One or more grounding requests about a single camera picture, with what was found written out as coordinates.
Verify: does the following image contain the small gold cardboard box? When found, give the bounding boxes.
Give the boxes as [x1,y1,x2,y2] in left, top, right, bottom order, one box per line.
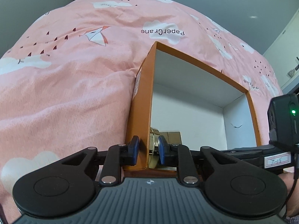
[160,131,182,145]

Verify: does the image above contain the person's right hand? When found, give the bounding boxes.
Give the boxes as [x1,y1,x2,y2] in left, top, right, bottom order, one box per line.
[279,172,299,217]

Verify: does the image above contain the pink cloud print duvet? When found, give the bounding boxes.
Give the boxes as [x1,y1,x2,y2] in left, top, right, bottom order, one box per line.
[1,0,282,223]

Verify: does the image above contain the orange cardboard storage box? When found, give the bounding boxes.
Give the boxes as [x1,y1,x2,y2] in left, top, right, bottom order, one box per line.
[124,42,261,177]

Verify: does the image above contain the black camera box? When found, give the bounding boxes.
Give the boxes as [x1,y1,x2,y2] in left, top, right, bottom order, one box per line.
[267,94,298,150]

